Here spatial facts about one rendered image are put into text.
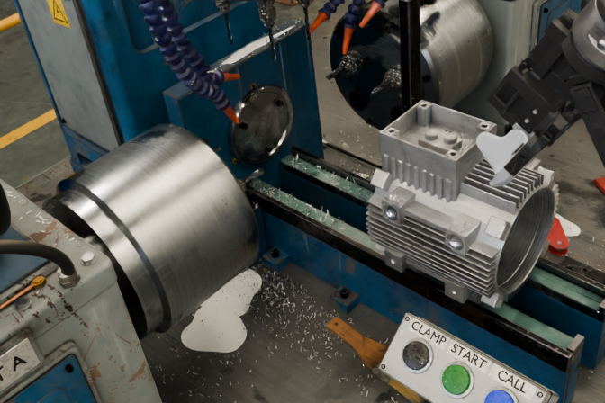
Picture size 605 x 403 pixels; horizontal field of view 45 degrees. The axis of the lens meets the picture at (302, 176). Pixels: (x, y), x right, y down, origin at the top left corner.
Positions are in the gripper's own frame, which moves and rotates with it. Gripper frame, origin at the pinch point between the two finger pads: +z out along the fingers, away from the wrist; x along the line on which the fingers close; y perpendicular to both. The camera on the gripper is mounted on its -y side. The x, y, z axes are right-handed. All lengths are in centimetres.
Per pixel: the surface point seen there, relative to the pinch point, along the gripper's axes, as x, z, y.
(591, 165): -54, 38, -8
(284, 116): -11, 40, 36
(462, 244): 3.5, 11.5, -1.8
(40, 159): -34, 221, 148
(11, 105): -50, 249, 196
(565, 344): -1.3, 17.3, -20.1
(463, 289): 3.6, 17.9, -6.0
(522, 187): -5.1, 5.7, -2.0
